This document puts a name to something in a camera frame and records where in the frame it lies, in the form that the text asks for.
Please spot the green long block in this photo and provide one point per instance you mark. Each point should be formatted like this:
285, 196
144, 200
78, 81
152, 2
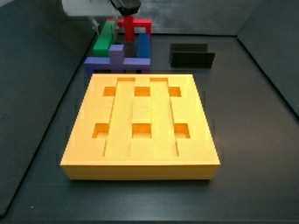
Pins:
104, 40

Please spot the black U-shaped block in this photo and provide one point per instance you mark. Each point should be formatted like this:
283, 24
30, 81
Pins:
191, 56

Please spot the blue long block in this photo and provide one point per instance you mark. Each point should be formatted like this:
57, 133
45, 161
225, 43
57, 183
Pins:
143, 51

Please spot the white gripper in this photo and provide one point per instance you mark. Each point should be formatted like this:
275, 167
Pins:
102, 8

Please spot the yellow slotted board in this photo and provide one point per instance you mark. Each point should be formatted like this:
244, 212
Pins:
140, 130

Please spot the purple cross-shaped block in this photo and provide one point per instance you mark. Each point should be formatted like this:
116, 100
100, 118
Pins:
116, 62

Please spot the red cross-shaped block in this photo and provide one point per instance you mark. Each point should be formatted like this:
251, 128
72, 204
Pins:
129, 23

